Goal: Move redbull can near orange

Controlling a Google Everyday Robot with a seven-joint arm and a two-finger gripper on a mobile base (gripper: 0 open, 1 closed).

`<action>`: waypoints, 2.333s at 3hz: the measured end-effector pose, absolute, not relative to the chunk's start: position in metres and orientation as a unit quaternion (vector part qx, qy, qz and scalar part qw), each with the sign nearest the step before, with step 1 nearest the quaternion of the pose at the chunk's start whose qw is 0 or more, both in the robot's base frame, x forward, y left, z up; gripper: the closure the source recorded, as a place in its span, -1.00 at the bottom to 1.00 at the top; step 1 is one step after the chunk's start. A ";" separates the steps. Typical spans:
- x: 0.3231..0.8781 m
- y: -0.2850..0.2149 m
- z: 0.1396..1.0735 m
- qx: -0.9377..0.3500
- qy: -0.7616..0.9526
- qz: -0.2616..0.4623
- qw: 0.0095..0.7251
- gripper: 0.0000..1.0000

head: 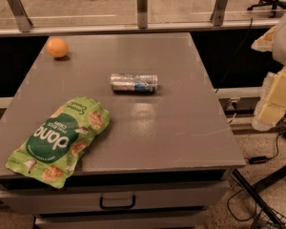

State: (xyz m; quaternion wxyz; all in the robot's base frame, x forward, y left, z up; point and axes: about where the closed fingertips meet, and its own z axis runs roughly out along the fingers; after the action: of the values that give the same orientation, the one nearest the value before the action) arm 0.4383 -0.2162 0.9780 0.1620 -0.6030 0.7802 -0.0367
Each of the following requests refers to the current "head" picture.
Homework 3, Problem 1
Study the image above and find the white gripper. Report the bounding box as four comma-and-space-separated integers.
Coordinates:
251, 26, 286, 132

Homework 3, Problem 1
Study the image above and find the silver redbull can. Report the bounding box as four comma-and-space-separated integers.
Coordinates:
111, 73, 158, 93

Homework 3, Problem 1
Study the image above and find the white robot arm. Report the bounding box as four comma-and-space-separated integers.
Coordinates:
251, 13, 286, 132

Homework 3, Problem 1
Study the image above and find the grey drawer cabinet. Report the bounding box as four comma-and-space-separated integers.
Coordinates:
0, 33, 244, 229

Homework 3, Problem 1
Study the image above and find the orange fruit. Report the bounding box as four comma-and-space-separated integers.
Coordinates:
47, 38, 69, 58

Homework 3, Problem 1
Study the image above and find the green rice chips bag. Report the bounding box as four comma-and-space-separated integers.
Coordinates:
6, 97, 111, 189

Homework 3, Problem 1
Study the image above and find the black power cable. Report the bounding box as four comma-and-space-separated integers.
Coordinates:
226, 124, 286, 222

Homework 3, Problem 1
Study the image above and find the right metal railing bracket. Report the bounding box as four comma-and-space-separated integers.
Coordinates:
211, 0, 228, 27

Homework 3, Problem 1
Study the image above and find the metal railing bracket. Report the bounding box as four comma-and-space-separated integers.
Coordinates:
136, 0, 148, 29
7, 0, 33, 32
211, 0, 228, 27

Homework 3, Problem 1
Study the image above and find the black wire basket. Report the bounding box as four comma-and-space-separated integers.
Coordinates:
250, 207, 286, 229

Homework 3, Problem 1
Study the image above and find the middle metal railing bracket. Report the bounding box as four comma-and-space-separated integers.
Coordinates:
136, 0, 148, 29

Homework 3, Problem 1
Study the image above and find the black drawer handle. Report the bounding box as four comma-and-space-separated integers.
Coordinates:
99, 195, 136, 211

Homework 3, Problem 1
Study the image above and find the left metal railing bracket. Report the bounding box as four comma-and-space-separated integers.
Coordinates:
7, 0, 33, 32

